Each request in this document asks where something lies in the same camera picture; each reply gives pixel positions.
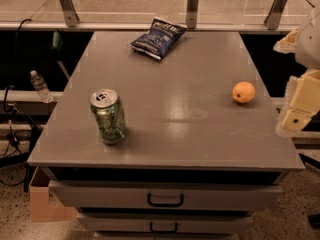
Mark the metal window rail frame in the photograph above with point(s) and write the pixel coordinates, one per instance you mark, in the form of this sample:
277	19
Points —
92	15

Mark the green soda can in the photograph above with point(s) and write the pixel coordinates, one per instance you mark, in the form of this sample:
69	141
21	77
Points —
106	105

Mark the orange fruit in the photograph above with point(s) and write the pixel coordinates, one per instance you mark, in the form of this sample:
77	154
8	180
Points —
243	92

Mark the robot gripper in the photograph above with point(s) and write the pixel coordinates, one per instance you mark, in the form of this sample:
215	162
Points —
310	44

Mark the top grey drawer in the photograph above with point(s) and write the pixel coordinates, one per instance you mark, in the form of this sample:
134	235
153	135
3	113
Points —
143	195

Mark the grey drawer cabinet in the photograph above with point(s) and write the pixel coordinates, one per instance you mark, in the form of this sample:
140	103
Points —
183	125

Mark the clear plastic water bottle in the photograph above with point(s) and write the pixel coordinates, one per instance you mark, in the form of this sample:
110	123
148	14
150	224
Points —
41	87

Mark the grey drawer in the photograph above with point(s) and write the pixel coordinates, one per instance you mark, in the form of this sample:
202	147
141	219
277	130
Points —
143	195
109	236
164	223

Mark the blue chip bag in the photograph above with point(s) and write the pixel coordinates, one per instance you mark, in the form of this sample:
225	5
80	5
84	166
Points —
159	38

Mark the cardboard box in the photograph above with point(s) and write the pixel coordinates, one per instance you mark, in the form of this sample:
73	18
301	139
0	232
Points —
44	205

